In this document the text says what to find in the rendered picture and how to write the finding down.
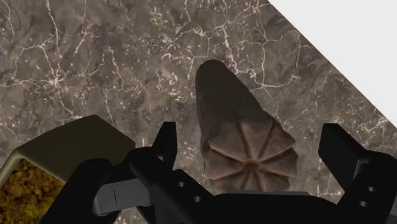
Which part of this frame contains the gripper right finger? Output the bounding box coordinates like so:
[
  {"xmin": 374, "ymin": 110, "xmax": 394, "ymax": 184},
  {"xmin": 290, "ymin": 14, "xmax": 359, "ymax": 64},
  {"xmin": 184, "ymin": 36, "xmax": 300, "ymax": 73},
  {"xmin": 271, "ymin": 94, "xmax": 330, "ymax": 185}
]
[{"xmin": 318, "ymin": 123, "xmax": 397, "ymax": 224}]

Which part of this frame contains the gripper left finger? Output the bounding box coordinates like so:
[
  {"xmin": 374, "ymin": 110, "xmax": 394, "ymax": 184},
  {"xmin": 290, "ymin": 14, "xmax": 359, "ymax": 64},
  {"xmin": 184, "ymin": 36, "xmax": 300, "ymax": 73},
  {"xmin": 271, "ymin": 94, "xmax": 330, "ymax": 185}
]
[{"xmin": 38, "ymin": 121, "xmax": 218, "ymax": 224}]

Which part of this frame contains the olive box with yellow filling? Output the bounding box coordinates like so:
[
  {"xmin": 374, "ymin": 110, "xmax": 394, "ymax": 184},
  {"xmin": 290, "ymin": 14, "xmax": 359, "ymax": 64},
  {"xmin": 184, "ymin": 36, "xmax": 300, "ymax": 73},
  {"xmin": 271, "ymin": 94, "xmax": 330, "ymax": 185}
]
[{"xmin": 0, "ymin": 115, "xmax": 136, "ymax": 224}]

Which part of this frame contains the brown ribbed bottle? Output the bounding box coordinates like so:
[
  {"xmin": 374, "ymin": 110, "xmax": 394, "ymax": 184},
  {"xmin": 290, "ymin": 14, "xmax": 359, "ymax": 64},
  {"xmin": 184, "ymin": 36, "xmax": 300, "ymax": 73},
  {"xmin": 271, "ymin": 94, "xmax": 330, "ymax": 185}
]
[{"xmin": 194, "ymin": 59, "xmax": 299, "ymax": 195}]

